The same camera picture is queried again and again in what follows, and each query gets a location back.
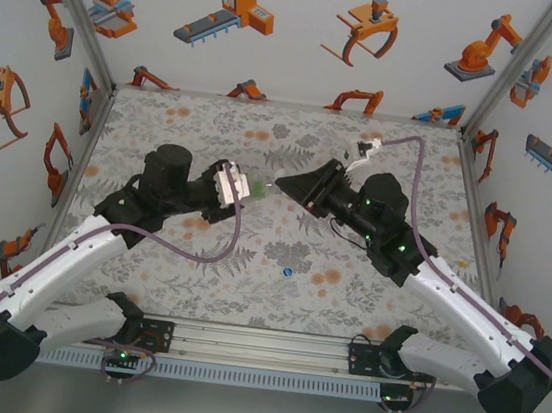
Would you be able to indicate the green plastic wrapper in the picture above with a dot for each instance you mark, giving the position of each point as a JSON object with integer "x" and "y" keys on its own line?
{"x": 258, "y": 186}

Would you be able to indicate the blue Pocari Sweat cap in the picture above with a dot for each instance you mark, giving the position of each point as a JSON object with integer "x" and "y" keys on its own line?
{"x": 288, "y": 272}

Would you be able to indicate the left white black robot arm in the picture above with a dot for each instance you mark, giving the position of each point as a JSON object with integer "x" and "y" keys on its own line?
{"x": 58, "y": 260}

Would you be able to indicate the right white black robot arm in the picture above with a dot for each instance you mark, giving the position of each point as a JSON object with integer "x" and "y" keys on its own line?
{"x": 470, "y": 306}

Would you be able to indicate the small circuit board green light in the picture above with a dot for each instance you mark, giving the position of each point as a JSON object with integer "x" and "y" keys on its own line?
{"x": 119, "y": 356}
{"x": 393, "y": 397}

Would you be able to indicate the aluminium table side rail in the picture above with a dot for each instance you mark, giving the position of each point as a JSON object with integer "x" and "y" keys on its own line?
{"x": 86, "y": 153}
{"x": 478, "y": 216}

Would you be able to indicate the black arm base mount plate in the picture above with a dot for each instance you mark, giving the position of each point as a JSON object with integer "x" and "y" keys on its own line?
{"x": 360, "y": 360}
{"x": 159, "y": 335}

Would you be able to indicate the long aluminium base rail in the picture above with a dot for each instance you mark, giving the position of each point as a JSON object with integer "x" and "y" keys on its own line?
{"x": 258, "y": 348}

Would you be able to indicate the aluminium frame post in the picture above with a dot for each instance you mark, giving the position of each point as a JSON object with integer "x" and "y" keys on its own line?
{"x": 78, "y": 11}
{"x": 520, "y": 60}

